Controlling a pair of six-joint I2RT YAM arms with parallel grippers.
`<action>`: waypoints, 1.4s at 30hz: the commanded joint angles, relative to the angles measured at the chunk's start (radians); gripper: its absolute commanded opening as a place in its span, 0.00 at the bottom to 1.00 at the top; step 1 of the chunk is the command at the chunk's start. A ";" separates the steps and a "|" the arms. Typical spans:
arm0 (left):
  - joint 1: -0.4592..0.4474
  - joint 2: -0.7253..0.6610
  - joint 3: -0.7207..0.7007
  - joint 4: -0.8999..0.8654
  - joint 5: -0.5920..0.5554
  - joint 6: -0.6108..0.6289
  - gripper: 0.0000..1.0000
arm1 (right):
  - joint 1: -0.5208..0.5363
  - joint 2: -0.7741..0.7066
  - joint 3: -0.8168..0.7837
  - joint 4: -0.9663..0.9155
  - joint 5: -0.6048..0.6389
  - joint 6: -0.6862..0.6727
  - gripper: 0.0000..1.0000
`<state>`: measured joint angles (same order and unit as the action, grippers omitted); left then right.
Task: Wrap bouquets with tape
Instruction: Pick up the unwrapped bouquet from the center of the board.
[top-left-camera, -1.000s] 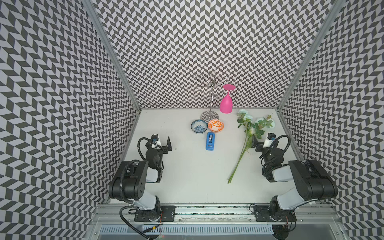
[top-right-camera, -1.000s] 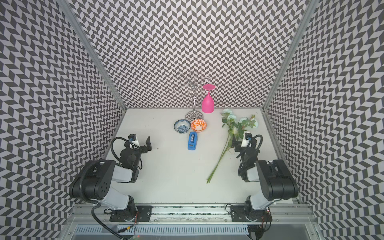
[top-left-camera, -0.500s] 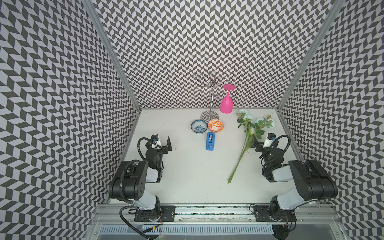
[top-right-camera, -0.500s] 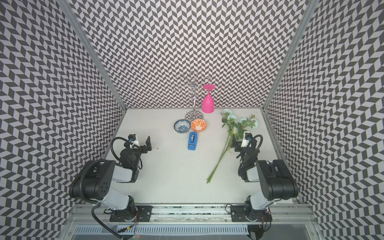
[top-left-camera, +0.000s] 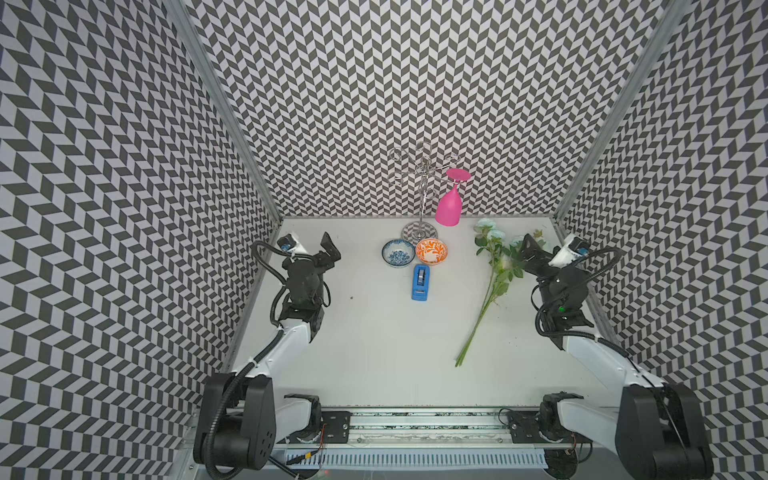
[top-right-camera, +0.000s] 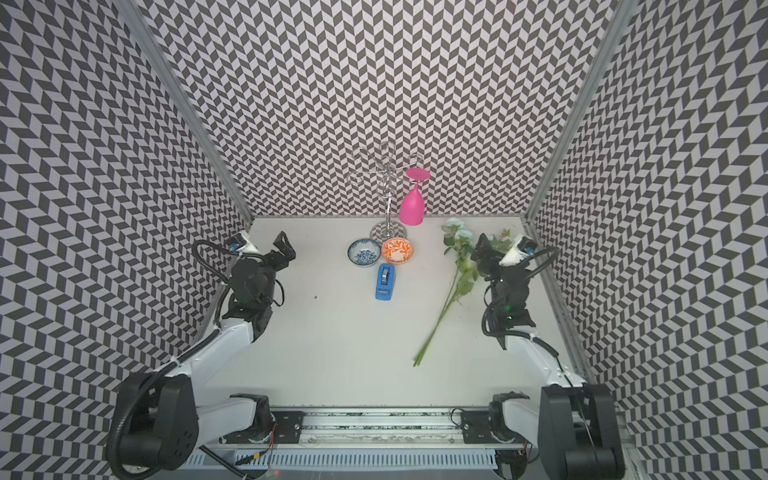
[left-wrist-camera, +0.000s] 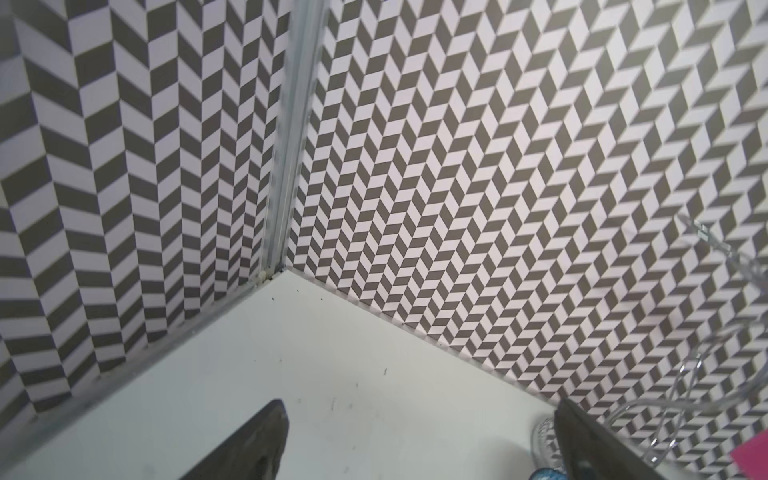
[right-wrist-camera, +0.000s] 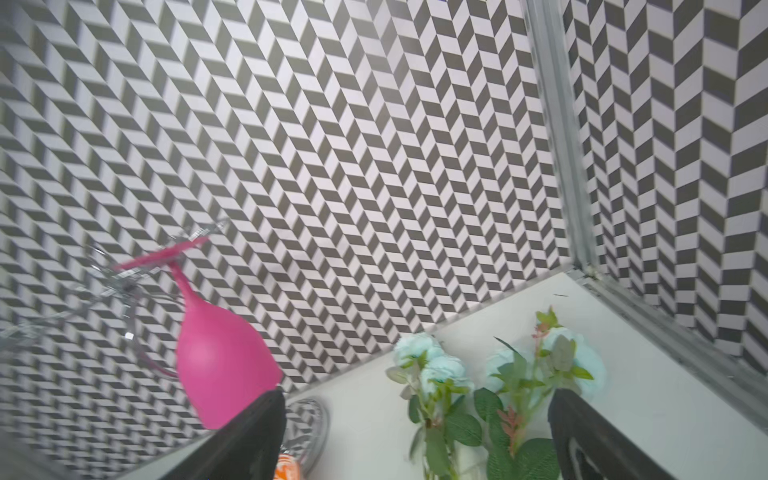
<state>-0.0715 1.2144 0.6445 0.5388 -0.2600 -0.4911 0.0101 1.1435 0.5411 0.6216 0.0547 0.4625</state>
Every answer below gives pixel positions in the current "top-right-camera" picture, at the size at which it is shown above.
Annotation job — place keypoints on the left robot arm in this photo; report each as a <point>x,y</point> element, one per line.
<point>161,417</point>

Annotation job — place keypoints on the orange patterned bowl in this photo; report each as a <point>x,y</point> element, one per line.
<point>397,250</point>

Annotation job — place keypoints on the chrome glass holder stand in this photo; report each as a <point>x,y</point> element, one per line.
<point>380,165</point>

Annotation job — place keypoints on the blue patterned bowl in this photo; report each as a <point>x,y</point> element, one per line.
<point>364,252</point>

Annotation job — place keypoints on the pink plastic wine glass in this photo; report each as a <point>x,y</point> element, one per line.
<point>412,209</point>

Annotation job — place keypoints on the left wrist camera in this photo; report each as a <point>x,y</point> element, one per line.
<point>241,244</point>

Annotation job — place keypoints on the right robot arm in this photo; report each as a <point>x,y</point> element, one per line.
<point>571,423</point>

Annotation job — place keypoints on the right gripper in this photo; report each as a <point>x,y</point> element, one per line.
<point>486,250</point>

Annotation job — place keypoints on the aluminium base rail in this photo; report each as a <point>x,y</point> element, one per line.
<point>367,439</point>

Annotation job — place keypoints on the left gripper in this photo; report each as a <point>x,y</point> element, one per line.
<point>285,250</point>

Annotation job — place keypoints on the blue tape dispenser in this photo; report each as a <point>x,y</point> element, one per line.
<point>385,282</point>

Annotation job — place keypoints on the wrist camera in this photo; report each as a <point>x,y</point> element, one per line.
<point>241,244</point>
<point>522,247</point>

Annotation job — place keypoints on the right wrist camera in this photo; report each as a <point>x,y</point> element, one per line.
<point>522,247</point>

